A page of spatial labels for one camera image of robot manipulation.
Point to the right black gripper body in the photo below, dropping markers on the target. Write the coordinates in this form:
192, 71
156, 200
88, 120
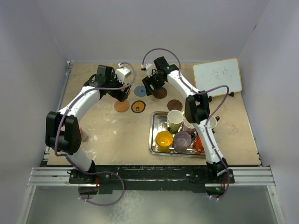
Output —
155, 80

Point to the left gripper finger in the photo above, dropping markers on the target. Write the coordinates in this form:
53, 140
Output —
122, 97
128, 86

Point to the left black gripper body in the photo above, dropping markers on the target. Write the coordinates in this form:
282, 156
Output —
113, 82

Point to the blue coaster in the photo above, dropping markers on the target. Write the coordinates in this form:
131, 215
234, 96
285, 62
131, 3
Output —
140, 91

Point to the orange-brown wooden coaster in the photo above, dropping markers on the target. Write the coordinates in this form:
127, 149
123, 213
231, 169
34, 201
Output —
121, 106

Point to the dark brown coaster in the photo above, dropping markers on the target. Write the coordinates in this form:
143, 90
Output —
174, 105
161, 93

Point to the yellow black-rimmed coaster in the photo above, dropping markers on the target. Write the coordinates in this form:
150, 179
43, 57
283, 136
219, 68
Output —
138, 106

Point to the yellow-green mug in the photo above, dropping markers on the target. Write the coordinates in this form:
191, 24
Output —
175, 119

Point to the black mug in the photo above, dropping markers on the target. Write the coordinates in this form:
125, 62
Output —
213, 121

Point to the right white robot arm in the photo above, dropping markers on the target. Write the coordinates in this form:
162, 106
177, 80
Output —
197, 110

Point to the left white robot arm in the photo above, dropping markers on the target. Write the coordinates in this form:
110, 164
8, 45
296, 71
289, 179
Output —
62, 128

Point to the yellow translucent cup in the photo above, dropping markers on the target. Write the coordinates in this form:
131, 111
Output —
164, 141

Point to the purple translucent cup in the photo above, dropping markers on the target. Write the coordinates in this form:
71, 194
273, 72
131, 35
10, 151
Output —
182, 141

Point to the orange translucent cup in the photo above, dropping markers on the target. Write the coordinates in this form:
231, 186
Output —
198, 145

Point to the silver metal tray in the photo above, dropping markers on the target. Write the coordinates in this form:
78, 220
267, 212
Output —
158, 123

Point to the pink mug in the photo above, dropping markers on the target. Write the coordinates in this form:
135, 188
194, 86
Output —
187, 126

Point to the pink cylinder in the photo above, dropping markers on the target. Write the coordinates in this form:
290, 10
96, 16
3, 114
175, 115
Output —
84, 136

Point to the white whiteboard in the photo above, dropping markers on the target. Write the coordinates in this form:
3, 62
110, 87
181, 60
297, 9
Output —
209, 75

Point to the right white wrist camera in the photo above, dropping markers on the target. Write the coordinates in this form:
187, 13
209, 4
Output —
147, 68

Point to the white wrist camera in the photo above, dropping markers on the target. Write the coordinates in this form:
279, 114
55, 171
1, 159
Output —
122, 73
147, 68

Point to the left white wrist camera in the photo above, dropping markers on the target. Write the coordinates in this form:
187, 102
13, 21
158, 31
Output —
122, 73

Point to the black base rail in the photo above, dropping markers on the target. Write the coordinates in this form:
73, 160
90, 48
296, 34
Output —
108, 178

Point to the aluminium frame rail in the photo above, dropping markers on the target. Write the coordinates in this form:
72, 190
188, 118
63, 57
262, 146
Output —
46, 177

